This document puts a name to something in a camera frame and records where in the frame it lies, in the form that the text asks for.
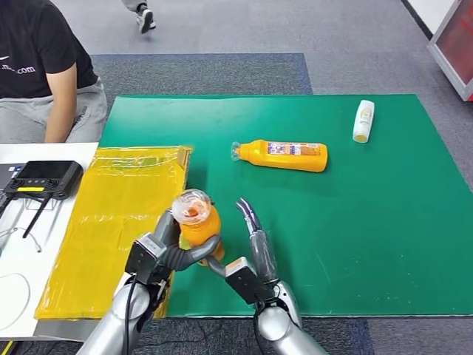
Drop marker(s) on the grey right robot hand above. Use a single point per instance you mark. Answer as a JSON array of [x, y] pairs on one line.
[[262, 255]]

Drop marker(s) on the walking person's foot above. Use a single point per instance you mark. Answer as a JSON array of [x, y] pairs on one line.
[[145, 19]]

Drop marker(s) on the person in black shirt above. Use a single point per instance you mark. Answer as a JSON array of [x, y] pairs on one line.
[[29, 49]]

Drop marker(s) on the small white bottle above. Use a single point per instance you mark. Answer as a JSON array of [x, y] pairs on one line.
[[363, 120]]

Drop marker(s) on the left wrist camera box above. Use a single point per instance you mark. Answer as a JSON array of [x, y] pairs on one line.
[[145, 257]]

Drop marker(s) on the black remote controller with antennas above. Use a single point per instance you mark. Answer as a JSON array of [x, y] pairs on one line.
[[47, 176]]

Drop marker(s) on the green table mat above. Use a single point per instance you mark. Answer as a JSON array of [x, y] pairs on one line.
[[351, 220]]

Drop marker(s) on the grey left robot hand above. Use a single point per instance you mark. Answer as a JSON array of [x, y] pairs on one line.
[[168, 232]]

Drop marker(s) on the yellow plastic sheet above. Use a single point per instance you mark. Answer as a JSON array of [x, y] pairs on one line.
[[107, 210]]

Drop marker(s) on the orange bottle with clear cap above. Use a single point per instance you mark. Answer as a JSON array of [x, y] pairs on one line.
[[199, 225], [286, 157]]

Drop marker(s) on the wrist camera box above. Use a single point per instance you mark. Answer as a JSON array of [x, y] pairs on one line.
[[145, 257], [247, 282]]

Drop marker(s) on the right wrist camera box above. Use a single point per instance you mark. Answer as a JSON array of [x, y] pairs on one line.
[[247, 282]]

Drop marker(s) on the white and red cabinet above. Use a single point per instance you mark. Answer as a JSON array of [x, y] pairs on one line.
[[456, 44]]

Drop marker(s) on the person's left forearm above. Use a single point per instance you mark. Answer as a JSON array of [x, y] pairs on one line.
[[61, 105]]

